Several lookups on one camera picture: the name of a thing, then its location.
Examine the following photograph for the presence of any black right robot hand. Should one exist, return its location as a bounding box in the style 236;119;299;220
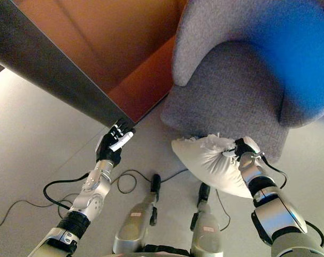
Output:
223;136;261;161

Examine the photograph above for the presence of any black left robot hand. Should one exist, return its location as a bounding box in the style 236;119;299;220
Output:
95;119;136;168

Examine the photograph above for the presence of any white pillow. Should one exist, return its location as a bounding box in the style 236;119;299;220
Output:
171;132;255;199

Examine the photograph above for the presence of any grey fabric armchair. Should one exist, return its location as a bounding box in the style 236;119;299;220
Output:
159;0;324;164

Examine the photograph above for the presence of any dark partition panel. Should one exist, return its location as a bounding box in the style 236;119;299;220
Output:
0;0;137;132

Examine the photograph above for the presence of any thin black floor cable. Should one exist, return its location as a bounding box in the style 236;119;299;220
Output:
0;168;231;231

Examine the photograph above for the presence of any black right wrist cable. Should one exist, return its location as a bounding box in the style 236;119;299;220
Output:
260;155;324;247

